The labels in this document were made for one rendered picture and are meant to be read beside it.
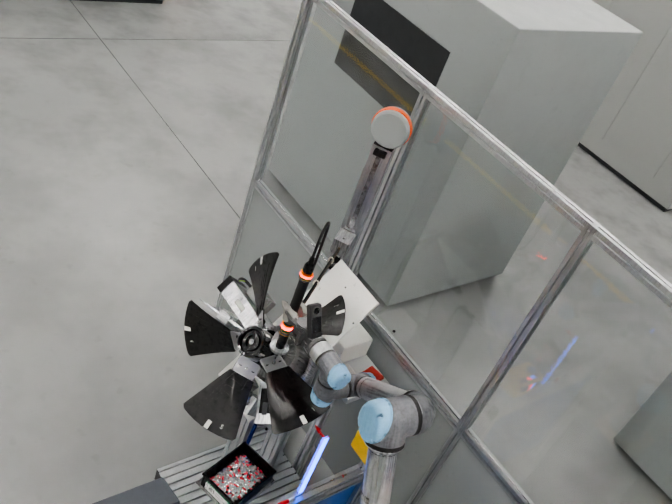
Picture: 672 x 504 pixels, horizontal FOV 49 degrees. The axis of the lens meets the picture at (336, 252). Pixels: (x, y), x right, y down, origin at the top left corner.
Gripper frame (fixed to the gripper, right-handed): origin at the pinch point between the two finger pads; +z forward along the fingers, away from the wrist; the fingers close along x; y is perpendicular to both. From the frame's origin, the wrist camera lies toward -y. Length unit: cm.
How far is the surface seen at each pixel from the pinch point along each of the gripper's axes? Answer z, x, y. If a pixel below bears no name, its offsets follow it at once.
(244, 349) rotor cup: 5.8, -7.5, 28.9
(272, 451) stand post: 7, 31, 115
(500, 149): 0, 70, -57
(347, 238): 33, 50, 9
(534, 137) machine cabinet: 98, 242, 15
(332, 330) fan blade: -11.3, 13.1, 7.0
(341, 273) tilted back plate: 19.8, 40.3, 14.5
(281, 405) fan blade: -19.6, -5.2, 31.2
